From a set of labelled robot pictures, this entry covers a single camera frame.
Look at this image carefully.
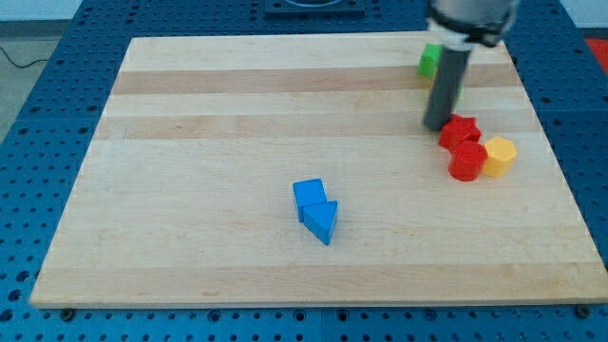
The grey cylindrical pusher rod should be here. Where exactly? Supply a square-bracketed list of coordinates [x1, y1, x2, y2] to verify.
[423, 47, 471, 132]

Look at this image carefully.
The yellow hexagon block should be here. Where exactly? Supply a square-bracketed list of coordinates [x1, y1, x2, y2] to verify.
[483, 137, 518, 178]

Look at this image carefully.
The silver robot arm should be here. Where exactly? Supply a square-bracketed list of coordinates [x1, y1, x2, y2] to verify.
[423, 0, 520, 131]

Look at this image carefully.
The red star block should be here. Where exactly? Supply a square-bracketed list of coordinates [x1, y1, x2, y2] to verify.
[438, 114, 482, 153]

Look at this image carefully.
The green block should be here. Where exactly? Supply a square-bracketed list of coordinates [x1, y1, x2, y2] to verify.
[418, 43, 443, 80]

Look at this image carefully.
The red cylinder block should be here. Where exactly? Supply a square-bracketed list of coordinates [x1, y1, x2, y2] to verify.
[448, 141, 487, 181]

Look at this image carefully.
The blue cube block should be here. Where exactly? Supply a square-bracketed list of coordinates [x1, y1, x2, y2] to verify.
[293, 179, 327, 222]

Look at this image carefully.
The blue triangle block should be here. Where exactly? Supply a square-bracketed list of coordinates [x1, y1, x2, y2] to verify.
[303, 200, 338, 245]

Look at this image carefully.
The wooden board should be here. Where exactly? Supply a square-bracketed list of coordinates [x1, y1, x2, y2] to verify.
[29, 31, 607, 309]

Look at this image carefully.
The dark blue base plate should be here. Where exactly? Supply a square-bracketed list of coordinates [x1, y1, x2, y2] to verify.
[263, 0, 366, 18]

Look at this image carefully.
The black cable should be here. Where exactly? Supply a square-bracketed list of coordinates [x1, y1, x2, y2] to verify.
[0, 46, 50, 69]

